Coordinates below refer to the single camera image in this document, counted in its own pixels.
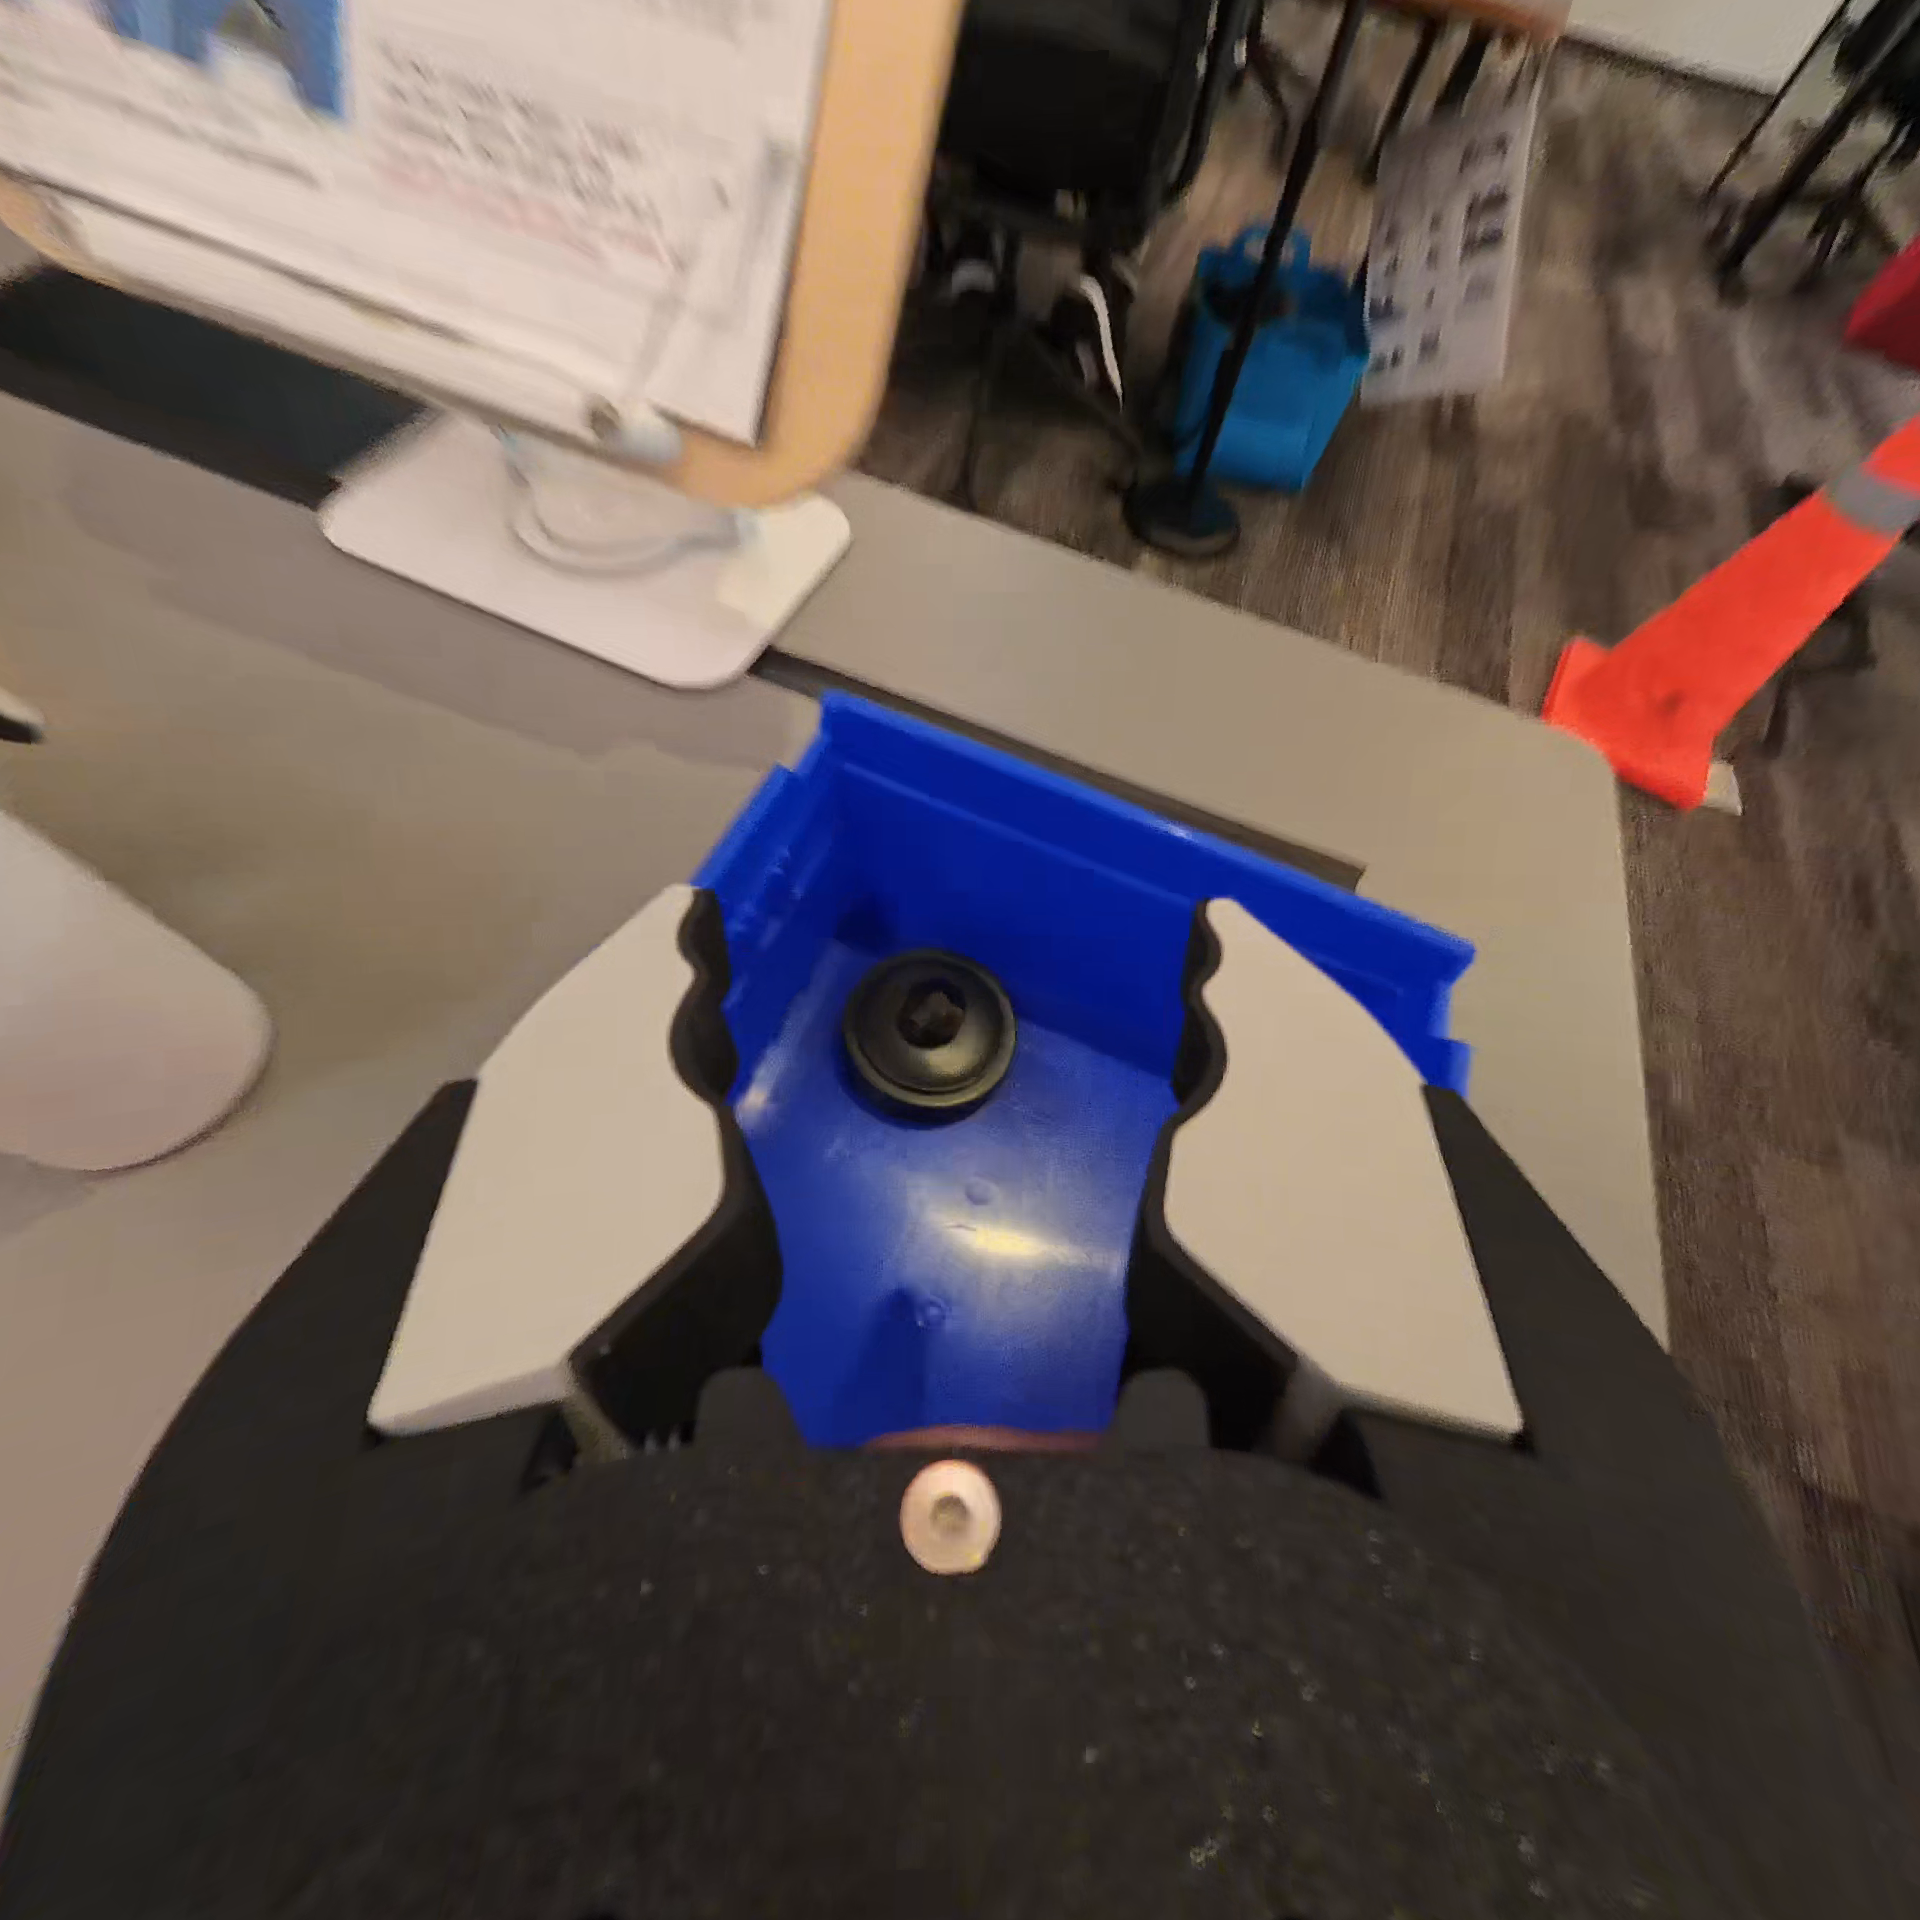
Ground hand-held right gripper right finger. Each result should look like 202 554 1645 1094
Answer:
1122 896 1526 1463

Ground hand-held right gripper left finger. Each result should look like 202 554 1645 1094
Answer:
367 884 786 1454

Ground blue plastic bin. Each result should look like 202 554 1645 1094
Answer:
693 689 1475 1448

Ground black bottle lid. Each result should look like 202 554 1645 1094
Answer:
842 948 1019 1123

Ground white plastic bottle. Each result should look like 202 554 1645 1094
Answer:
0 809 274 1172

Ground orange traffic cone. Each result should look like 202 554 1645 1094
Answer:
1541 418 1920 811

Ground black pole stand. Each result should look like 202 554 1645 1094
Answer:
1124 0 1367 559

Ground printed cardboard box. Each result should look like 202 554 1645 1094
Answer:
1361 59 1547 409

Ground printed instruction sheet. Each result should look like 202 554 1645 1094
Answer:
0 0 834 444

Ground red bag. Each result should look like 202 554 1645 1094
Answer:
1844 239 1920 368

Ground black office chair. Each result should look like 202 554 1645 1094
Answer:
921 0 1224 391

